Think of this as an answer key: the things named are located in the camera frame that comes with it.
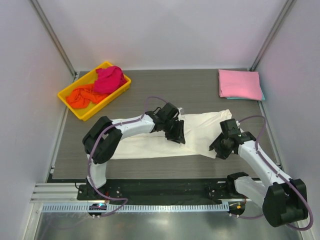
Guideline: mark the orange t shirt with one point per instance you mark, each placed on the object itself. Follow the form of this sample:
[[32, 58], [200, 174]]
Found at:
[[83, 95]]

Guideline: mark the folded teal t shirt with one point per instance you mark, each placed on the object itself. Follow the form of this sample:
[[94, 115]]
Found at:
[[244, 98]]

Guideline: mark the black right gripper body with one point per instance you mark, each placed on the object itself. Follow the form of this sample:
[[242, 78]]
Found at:
[[221, 147]]

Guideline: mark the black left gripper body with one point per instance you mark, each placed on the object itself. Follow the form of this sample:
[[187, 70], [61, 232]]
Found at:
[[173, 129]]

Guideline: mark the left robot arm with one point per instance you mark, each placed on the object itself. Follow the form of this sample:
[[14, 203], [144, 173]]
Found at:
[[102, 140]]

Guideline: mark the slotted white cable duct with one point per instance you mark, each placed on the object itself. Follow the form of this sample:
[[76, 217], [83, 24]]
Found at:
[[106, 208]]

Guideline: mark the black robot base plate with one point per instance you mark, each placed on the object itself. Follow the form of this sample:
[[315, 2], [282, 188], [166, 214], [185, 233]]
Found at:
[[160, 189]]

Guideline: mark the right aluminium frame post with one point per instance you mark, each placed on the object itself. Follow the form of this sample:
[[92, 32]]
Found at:
[[283, 14]]

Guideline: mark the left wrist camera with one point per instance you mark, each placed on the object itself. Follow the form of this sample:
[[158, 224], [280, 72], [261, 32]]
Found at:
[[170, 111]]

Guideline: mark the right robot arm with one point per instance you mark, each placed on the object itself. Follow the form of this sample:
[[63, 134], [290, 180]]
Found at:
[[283, 200]]

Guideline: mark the folded pink t shirt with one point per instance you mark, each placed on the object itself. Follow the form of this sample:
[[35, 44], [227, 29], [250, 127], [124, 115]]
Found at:
[[240, 84]]

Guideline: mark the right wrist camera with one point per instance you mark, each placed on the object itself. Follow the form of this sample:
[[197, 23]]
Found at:
[[229, 128]]

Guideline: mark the white t shirt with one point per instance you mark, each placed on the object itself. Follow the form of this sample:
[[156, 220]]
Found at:
[[200, 130]]

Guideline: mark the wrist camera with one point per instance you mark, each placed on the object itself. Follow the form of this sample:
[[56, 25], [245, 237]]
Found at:
[[229, 128], [170, 111]]

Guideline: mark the yellow plastic bin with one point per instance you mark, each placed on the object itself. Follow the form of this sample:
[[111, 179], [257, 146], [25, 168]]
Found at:
[[89, 78]]

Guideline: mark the magenta t shirt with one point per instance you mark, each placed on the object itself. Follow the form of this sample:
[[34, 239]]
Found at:
[[108, 80]]

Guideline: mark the aluminium rail front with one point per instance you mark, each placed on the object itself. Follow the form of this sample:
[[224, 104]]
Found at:
[[54, 192]]

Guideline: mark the left aluminium frame post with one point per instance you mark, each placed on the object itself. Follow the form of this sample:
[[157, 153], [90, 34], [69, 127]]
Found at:
[[54, 38]]

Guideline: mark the aluminium frame post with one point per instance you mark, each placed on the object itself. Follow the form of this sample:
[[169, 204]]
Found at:
[[54, 38], [283, 14]]

